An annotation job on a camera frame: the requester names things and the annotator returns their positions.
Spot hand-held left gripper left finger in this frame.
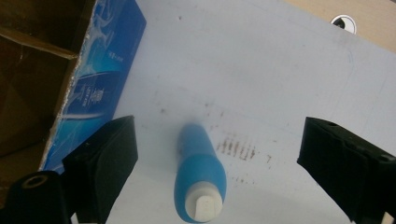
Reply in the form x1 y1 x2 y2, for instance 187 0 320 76
62 115 139 224

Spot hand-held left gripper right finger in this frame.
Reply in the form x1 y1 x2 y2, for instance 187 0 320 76
297 116 396 223

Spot blue printed cardboard box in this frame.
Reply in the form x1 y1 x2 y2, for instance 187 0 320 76
0 0 148 206

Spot blue bottle with white cap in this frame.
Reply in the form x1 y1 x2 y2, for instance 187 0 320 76
173 123 228 224

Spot white mat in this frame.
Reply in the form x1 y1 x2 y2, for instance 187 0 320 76
104 0 396 224

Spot round cable grommet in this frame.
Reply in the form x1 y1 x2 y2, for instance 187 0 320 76
330 13 358 35

